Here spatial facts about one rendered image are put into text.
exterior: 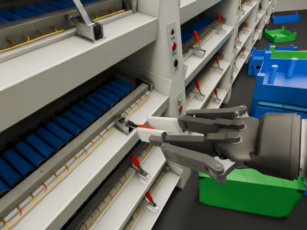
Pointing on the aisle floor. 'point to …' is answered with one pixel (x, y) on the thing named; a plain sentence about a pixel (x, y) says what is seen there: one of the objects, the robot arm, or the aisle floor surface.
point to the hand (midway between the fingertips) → (157, 129)
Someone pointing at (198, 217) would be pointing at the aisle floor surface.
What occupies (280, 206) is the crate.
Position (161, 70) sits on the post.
